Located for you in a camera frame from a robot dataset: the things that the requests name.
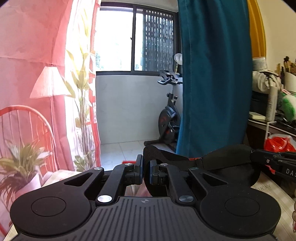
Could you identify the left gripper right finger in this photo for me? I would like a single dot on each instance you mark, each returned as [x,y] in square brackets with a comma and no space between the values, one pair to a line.
[166,180]

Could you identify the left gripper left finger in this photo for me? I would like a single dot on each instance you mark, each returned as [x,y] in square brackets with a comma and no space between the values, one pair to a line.
[114,182]

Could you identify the black eye mask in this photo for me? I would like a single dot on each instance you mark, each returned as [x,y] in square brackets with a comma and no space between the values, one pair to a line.
[234,162]

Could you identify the red plastic bag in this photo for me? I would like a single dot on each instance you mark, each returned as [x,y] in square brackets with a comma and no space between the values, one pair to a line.
[279,143]

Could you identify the black exercise bike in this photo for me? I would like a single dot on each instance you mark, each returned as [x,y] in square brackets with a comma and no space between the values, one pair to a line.
[169,118]

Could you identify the white tube bottle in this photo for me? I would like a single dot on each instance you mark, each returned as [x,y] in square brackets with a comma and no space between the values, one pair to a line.
[271,104]

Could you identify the cluttered side shelf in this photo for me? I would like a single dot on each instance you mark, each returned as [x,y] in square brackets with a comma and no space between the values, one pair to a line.
[271,124]

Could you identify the plaid bunny tablecloth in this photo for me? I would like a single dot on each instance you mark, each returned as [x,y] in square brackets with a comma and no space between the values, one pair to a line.
[222,210]

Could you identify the teal curtain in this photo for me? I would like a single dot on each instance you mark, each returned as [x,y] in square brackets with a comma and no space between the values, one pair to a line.
[217,75]

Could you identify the potted green plant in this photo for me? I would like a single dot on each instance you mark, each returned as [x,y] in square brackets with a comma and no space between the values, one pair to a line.
[20,167]

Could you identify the pink printed backdrop curtain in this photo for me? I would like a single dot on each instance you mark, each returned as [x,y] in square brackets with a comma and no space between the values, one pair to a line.
[48,86]

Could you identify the yellow curtain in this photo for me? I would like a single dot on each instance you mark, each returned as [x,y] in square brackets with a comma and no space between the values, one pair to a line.
[257,33]

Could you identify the black framed window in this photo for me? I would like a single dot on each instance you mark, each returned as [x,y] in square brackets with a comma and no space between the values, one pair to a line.
[135,39]

